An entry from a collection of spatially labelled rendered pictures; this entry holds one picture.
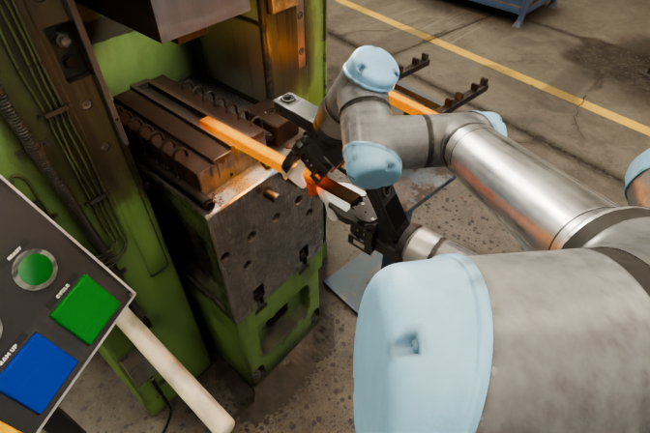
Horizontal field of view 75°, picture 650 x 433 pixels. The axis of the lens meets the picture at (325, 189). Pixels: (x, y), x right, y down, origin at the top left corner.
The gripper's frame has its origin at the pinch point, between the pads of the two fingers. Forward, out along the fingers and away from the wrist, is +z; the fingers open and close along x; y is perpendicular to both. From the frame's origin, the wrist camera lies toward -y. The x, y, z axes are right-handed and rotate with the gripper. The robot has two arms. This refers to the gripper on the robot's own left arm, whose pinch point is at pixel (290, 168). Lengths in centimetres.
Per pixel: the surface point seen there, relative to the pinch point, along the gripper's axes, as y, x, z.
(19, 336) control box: -2, -52, -4
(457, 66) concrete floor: -16, 260, 125
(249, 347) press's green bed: 25, -13, 68
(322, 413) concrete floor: 60, -5, 82
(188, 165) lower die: -16.4, -11.6, 12.5
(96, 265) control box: -5.3, -39.1, 0.0
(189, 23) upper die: -27.9, -6.2, -16.3
